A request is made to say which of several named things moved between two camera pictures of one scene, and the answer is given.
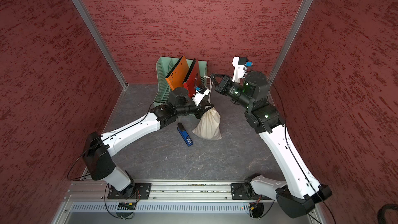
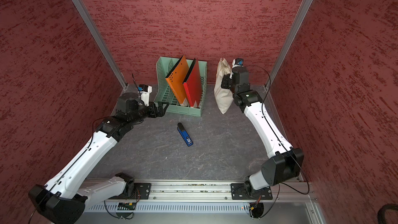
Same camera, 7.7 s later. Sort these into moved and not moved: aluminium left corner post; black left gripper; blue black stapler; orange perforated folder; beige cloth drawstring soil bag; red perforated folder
Moved: beige cloth drawstring soil bag; black left gripper
Not moved: aluminium left corner post; blue black stapler; orange perforated folder; red perforated folder
